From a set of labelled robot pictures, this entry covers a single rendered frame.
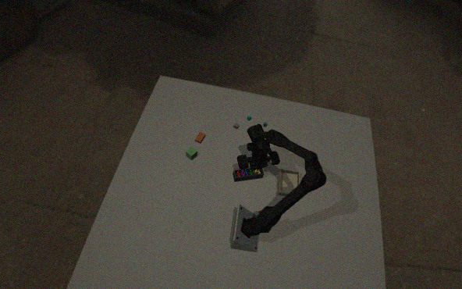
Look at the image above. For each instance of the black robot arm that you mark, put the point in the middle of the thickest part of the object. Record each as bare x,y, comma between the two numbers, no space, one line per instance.
314,178

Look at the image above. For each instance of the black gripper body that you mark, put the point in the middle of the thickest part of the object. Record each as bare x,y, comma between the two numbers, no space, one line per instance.
256,159

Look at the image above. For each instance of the brown flat block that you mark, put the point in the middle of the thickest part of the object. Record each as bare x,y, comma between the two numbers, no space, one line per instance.
199,137

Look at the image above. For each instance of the green cube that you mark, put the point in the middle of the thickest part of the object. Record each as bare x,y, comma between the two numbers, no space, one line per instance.
191,153

